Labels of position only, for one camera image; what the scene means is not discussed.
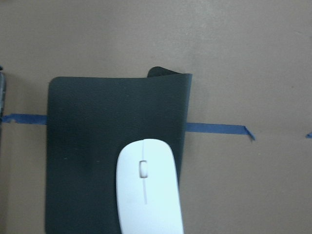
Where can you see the white computer mouse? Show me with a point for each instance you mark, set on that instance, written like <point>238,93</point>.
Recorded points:
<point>147,189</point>

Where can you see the grey laptop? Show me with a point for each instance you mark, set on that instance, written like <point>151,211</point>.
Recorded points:
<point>2,93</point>

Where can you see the blue tape grid lines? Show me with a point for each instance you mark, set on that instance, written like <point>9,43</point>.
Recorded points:
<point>190,127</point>

